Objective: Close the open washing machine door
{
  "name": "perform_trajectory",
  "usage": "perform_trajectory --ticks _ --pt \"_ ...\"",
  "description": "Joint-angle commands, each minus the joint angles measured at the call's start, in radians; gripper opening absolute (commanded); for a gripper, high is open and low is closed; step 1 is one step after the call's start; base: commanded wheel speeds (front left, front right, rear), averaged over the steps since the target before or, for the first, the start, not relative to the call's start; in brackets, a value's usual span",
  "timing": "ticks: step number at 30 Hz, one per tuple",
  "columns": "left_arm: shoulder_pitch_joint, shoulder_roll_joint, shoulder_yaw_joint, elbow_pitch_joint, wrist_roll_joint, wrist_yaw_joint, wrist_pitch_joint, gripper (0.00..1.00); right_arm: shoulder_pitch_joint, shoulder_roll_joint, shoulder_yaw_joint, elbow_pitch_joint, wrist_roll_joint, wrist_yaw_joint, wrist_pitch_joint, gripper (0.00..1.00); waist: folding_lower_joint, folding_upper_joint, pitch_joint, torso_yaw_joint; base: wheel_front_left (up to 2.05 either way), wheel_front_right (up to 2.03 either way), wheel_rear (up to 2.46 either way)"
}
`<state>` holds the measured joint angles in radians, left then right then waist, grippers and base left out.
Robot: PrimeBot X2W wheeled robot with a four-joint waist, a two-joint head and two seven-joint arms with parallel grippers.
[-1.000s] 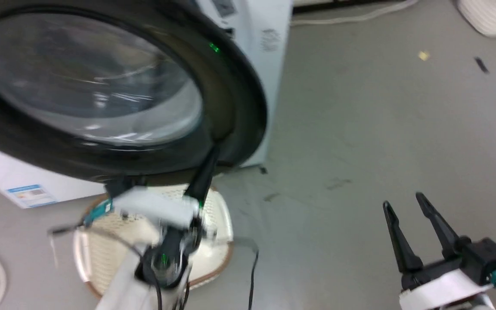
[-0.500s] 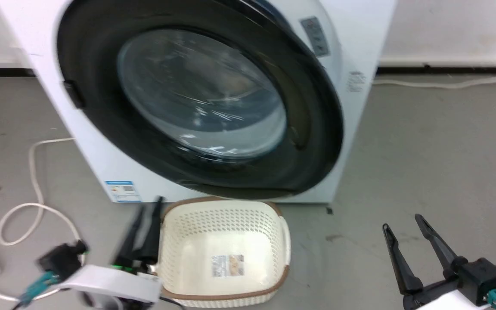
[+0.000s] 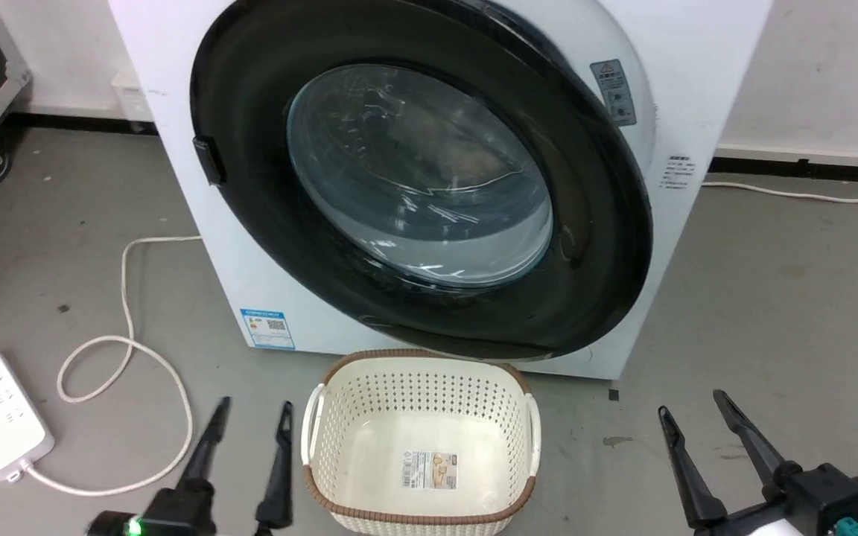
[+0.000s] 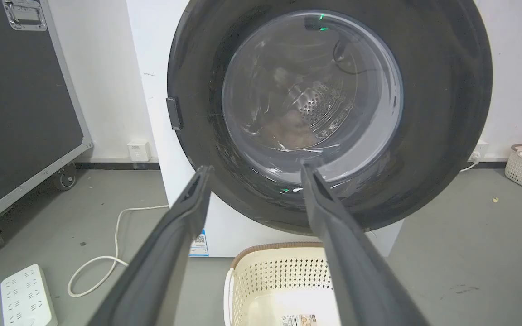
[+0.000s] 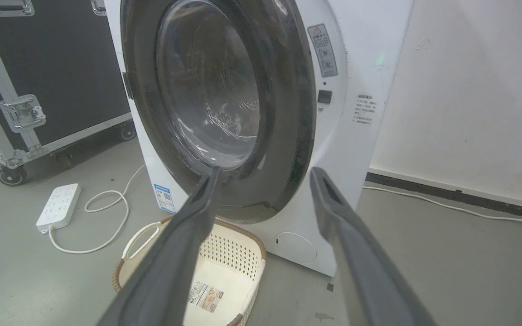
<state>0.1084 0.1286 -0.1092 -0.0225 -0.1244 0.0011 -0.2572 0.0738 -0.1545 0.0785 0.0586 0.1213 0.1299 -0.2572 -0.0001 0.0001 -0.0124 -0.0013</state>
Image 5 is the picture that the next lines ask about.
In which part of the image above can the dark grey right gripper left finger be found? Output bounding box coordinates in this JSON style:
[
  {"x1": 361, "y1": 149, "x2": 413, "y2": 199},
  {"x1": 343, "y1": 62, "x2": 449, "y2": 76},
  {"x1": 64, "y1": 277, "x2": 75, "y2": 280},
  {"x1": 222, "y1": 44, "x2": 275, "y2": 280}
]
[{"x1": 97, "y1": 166, "x2": 222, "y2": 326}]

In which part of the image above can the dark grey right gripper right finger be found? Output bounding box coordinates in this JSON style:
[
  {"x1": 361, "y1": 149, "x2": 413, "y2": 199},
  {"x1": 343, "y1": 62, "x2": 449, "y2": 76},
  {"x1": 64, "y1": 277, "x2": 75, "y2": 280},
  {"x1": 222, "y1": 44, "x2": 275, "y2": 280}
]
[{"x1": 309, "y1": 167, "x2": 438, "y2": 326}]

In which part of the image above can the white front-load washing machine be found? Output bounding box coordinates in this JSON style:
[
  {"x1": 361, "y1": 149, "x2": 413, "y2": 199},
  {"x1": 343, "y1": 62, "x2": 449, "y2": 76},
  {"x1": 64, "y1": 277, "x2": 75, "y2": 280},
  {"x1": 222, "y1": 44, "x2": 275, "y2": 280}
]
[{"x1": 103, "y1": 0, "x2": 415, "y2": 277}]

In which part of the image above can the round dark washing machine door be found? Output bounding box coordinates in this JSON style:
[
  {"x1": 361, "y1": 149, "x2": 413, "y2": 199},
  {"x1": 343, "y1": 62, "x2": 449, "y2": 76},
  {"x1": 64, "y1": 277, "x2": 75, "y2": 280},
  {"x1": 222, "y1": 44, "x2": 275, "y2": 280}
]
[{"x1": 120, "y1": 0, "x2": 318, "y2": 225}]

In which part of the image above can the cream perforated laundry basket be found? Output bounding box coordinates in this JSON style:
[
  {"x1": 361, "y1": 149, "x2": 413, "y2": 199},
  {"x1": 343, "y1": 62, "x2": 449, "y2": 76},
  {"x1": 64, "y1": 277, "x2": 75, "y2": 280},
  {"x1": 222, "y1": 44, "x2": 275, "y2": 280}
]
[{"x1": 112, "y1": 215, "x2": 267, "y2": 326}]

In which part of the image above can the black skirting board strip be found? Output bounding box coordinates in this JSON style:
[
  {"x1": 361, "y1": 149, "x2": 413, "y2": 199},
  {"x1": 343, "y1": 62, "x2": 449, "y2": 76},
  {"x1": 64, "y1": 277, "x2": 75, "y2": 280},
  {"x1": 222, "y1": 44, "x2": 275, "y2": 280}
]
[{"x1": 366, "y1": 172, "x2": 522, "y2": 221}]

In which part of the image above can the black flight case on wheels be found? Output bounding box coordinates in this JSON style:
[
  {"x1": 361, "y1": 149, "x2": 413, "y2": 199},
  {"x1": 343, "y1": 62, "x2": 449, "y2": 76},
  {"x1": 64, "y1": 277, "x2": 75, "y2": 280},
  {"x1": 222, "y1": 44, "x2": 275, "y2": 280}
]
[{"x1": 0, "y1": 0, "x2": 136, "y2": 187}]

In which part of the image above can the white power strip with cord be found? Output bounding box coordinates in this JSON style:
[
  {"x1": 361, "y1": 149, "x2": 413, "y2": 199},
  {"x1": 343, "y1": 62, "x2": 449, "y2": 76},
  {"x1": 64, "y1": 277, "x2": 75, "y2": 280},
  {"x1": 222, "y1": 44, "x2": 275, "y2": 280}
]
[{"x1": 48, "y1": 164, "x2": 147, "y2": 254}]

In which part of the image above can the white cable along wall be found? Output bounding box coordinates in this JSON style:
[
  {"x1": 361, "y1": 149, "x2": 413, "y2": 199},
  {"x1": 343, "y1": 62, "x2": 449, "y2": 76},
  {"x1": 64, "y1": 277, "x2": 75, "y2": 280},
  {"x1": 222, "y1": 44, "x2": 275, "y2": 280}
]
[{"x1": 363, "y1": 185, "x2": 522, "y2": 224}]

